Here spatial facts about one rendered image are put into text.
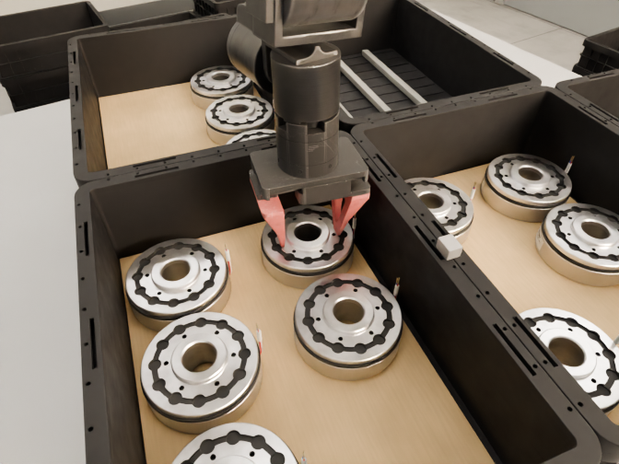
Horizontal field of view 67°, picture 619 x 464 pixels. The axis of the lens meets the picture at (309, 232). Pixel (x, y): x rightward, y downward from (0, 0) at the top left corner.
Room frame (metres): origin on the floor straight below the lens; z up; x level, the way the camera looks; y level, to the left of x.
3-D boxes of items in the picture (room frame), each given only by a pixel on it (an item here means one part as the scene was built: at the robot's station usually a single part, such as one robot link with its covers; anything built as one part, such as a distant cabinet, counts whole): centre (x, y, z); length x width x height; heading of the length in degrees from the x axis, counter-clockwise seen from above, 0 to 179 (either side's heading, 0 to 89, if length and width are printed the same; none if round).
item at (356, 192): (0.37, -0.02, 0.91); 0.07 x 0.07 x 0.09; 16
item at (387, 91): (0.72, -0.11, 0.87); 0.40 x 0.30 x 0.11; 21
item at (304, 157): (0.37, 0.00, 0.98); 0.10 x 0.07 x 0.07; 106
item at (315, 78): (0.37, 0.01, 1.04); 0.07 x 0.06 x 0.07; 32
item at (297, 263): (0.37, 0.00, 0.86); 0.10 x 0.10 x 0.01
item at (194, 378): (0.21, 0.10, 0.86); 0.05 x 0.05 x 0.01
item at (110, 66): (0.61, 0.17, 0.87); 0.40 x 0.30 x 0.11; 21
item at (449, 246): (0.28, -0.12, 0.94); 0.02 x 0.01 x 0.01; 21
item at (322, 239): (0.37, 0.00, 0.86); 0.05 x 0.05 x 0.01
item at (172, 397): (0.21, 0.10, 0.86); 0.10 x 0.10 x 0.01
